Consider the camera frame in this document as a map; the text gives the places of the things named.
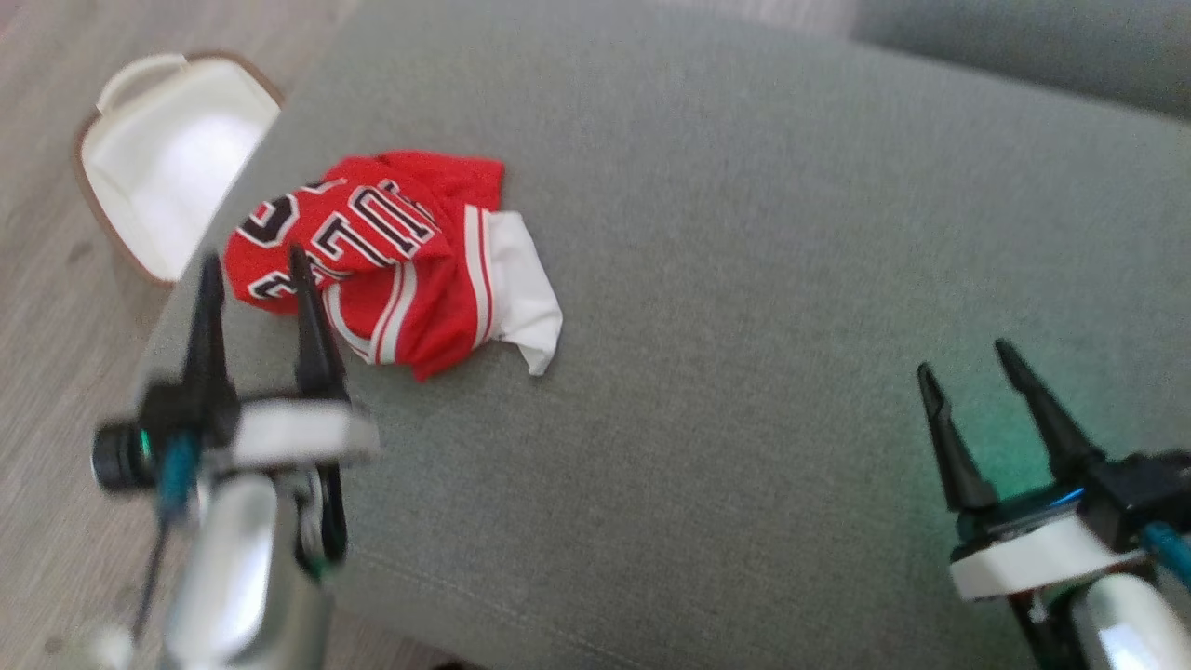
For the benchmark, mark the red jersey with black lettering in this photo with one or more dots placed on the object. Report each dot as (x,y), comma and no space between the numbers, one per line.
(419,251)

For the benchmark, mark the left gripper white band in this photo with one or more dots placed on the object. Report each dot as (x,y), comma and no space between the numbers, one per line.
(288,433)

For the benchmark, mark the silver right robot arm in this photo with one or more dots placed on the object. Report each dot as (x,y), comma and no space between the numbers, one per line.
(1126,623)

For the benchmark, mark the grey fabric sofa seat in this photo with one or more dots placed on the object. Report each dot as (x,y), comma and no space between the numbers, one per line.
(744,279)

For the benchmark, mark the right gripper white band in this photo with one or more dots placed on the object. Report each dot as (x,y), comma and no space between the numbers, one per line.
(1033,558)

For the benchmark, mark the grey sofa cushion block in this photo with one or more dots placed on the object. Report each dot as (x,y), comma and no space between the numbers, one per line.
(1042,42)

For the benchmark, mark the white laundry basket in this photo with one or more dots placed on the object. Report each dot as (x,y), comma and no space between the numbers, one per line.
(167,158)

